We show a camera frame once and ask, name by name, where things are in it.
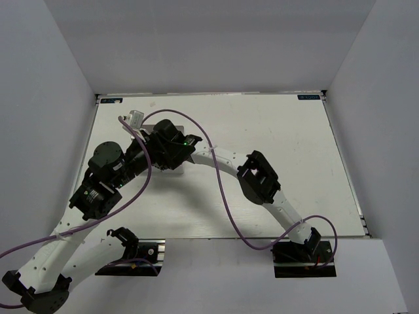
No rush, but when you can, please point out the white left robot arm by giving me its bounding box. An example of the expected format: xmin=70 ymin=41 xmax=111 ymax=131
xmin=2 ymin=140 xmax=151 ymax=313

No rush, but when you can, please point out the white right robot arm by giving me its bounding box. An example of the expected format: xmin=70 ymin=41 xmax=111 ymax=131
xmin=143 ymin=119 xmax=320 ymax=261

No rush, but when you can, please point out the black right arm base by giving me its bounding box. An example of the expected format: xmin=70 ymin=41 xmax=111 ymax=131
xmin=271 ymin=241 xmax=337 ymax=279

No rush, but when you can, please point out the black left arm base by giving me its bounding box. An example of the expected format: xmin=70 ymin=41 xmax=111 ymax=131
xmin=95 ymin=227 xmax=165 ymax=277

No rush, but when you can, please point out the white right organizer tray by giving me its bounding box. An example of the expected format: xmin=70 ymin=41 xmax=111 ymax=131
xmin=162 ymin=120 xmax=187 ymax=175

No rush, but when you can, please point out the left blue corner label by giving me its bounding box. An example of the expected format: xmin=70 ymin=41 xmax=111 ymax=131
xmin=100 ymin=97 xmax=123 ymax=104

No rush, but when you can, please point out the blue corner label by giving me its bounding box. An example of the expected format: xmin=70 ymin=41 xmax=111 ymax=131
xmin=100 ymin=97 xmax=123 ymax=104
xmin=297 ymin=94 xmax=321 ymax=101

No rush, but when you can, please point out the right blue corner label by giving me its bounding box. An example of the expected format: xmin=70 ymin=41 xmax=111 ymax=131
xmin=297 ymin=94 xmax=321 ymax=101

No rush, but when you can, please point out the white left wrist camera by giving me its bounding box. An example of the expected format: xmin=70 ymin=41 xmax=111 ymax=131
xmin=121 ymin=110 xmax=145 ymax=140

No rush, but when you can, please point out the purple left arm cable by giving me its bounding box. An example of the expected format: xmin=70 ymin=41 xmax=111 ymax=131
xmin=0 ymin=116 xmax=161 ymax=310

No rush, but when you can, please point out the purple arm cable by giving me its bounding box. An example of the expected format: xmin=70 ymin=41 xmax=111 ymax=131
xmin=0 ymin=116 xmax=161 ymax=310
xmin=142 ymin=109 xmax=339 ymax=270

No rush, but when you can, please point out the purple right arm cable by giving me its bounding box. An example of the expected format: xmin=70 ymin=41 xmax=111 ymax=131
xmin=142 ymin=109 xmax=339 ymax=270

